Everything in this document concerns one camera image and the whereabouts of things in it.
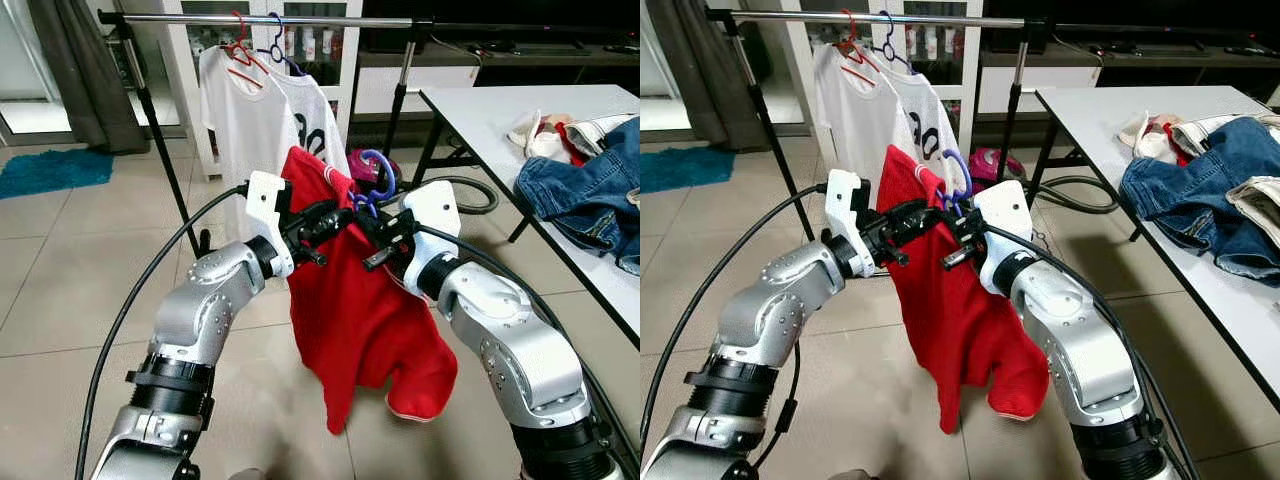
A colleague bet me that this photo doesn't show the glass sliding door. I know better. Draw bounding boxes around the glass sliding door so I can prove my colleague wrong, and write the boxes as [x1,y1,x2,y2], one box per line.
[0,0,71,146]
[640,0,691,141]

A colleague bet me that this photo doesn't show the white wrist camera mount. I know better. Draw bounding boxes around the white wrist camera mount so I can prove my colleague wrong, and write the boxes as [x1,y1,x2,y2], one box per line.
[400,182,461,286]
[822,168,879,279]
[245,172,296,279]
[972,180,1033,296]

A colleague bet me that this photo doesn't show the grey curtain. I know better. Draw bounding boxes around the grey curtain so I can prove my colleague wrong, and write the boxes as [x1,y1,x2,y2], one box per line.
[672,0,771,151]
[25,0,151,156]

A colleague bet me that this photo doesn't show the blue plastic hanger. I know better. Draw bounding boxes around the blue plastic hanger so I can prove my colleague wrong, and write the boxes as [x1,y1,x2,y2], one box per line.
[935,148,976,216]
[345,150,396,216]
[255,12,306,76]
[870,10,916,76]

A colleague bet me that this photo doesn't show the black television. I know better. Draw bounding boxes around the black television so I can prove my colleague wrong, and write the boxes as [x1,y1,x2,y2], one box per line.
[360,0,641,56]
[985,0,1280,56]

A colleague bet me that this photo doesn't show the pink vacuum cleaner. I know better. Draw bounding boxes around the pink vacuum cleaner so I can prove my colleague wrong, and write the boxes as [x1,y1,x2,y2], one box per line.
[960,147,1026,186]
[345,150,403,198]

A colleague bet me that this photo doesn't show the red plastic hanger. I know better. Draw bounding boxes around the red plastic hanger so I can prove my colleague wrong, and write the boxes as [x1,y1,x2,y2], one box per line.
[835,10,881,86]
[220,12,271,91]

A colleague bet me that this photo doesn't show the beige garment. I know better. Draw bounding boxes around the beige garment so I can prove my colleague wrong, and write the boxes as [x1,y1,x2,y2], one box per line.
[565,113,639,156]
[1170,112,1279,156]
[1225,175,1280,249]

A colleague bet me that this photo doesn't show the white table black legs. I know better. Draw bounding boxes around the white table black legs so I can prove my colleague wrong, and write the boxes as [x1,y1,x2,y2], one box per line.
[418,85,641,346]
[1035,85,1280,411]

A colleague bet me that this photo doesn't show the white t-shirt number print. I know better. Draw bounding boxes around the white t-shirt number print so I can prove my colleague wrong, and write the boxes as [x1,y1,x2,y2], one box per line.
[265,70,351,176]
[880,70,961,171]

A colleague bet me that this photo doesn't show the cream garment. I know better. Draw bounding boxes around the cream garment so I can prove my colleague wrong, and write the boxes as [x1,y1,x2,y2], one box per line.
[1117,108,1181,166]
[507,108,571,161]

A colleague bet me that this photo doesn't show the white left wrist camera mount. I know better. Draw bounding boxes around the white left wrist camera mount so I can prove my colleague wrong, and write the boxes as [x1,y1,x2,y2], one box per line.
[245,172,296,279]
[822,168,879,279]

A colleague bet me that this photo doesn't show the plain white t-shirt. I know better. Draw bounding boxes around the plain white t-shirt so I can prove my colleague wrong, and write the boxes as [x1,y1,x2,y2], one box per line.
[812,42,911,201]
[198,45,301,241]

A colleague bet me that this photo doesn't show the blue jeans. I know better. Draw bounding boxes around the blue jeans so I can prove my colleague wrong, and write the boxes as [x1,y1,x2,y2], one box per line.
[1120,115,1280,281]
[513,115,641,276]

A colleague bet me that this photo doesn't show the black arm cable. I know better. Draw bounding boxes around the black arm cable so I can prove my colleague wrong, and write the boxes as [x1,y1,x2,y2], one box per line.
[983,225,1201,480]
[413,225,641,471]
[640,183,831,446]
[75,183,251,480]

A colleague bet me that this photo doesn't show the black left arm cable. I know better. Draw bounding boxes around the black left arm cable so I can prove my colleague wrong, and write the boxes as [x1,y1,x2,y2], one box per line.
[640,183,831,446]
[75,183,251,480]

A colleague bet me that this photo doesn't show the teal rug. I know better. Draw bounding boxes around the teal rug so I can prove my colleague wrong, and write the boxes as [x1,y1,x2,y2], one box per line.
[640,145,736,194]
[0,148,114,201]

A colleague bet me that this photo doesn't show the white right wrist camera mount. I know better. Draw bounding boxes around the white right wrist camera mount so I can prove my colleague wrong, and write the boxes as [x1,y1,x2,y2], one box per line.
[972,180,1033,296]
[400,182,461,286]

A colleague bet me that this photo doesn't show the black clothes rack silver rail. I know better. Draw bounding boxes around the black clothes rack silver rail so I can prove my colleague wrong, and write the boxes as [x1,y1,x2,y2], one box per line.
[97,8,438,256]
[705,8,1051,251]

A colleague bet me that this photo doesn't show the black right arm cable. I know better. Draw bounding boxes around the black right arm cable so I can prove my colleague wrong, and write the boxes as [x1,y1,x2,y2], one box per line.
[983,225,1201,480]
[413,225,641,471]

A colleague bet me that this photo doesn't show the grey vacuum hose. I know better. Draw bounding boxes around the grey vacuum hose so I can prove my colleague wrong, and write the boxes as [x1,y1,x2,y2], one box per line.
[1020,175,1119,216]
[398,175,499,216]

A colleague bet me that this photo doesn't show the red shirt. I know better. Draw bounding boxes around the red shirt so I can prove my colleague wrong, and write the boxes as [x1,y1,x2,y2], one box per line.
[875,143,1051,436]
[280,145,459,436]

